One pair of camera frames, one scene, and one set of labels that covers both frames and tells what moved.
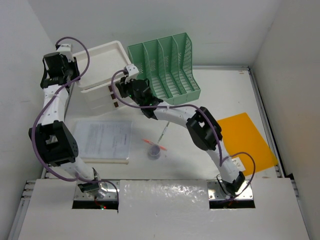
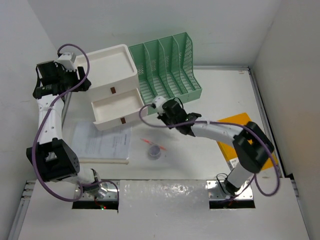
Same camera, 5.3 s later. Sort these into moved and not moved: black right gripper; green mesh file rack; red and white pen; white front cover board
Moved: black right gripper
Not moved: red and white pen; white front cover board; green mesh file rack
